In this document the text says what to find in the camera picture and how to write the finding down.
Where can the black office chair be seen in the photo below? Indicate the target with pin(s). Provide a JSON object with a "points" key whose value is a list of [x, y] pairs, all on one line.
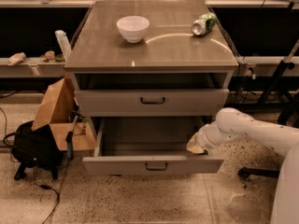
{"points": [[246, 172]]}

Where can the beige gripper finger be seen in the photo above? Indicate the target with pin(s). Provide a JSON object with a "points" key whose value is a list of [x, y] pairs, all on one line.
{"points": [[193, 146]]}

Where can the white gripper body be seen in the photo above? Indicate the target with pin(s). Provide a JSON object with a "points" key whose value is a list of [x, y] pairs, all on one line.
{"points": [[206, 138]]}

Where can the black handled tool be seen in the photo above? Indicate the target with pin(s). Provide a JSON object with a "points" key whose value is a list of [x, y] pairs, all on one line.
{"points": [[69, 137]]}

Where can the brown cardboard box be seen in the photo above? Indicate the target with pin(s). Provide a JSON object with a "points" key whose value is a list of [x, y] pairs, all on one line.
{"points": [[56, 110]]}

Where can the black bag on floor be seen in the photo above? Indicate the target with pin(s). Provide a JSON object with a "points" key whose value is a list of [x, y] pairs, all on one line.
{"points": [[36, 148]]}

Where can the green soda can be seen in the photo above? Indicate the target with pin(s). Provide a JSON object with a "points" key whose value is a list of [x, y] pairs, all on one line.
{"points": [[203, 24]]}

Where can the beige object on shelf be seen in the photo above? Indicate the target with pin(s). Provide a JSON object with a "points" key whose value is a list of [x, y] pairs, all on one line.
{"points": [[16, 59]]}

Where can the small round shelf object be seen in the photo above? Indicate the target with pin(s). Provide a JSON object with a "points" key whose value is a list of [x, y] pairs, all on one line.
{"points": [[47, 56]]}

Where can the grey drawer cabinet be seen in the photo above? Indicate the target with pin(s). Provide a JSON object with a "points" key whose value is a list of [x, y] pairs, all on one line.
{"points": [[169, 57]]}

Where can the grey top drawer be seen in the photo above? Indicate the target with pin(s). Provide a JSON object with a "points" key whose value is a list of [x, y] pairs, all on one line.
{"points": [[145, 103]]}

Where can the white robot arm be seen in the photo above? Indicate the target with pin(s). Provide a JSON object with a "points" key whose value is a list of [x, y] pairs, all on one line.
{"points": [[231, 124]]}

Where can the white ceramic bowl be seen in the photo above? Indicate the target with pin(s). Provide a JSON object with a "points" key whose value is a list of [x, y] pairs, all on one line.
{"points": [[133, 28]]}

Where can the grey drawer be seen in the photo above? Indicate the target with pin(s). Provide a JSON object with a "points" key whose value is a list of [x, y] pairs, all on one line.
{"points": [[145, 103], [148, 146]]}

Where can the white plastic bottle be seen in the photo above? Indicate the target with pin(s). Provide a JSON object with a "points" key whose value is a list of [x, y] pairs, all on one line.
{"points": [[63, 43]]}

